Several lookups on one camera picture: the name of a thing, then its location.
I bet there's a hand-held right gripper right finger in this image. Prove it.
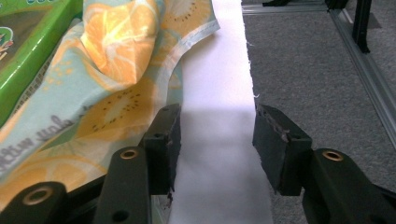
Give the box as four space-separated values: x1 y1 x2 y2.
251 104 313 197

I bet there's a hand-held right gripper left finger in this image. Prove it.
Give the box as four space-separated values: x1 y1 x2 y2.
138 103 182 209

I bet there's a fruit print cloth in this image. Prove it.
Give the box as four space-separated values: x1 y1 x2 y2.
0 0 221 213

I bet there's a black stand leg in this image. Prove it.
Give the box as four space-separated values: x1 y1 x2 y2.
351 0 374 54

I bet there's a green box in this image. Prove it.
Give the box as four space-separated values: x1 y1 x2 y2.
0 0 84 128

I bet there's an aluminium frame rail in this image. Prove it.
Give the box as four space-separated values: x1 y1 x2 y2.
241 1 396 143

